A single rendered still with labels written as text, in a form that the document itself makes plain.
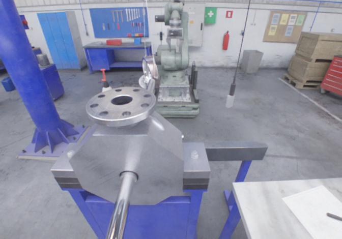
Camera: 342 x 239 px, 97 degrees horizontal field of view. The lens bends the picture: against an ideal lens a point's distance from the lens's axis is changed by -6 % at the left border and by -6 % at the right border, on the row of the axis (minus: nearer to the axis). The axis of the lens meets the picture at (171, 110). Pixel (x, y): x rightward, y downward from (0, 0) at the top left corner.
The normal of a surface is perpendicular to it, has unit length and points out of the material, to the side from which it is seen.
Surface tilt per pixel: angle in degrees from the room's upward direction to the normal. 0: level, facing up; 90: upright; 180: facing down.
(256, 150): 90
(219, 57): 90
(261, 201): 0
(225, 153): 90
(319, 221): 0
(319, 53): 90
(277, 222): 0
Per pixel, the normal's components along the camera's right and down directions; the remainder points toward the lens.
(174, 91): -0.01, 0.53
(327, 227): 0.00, -0.85
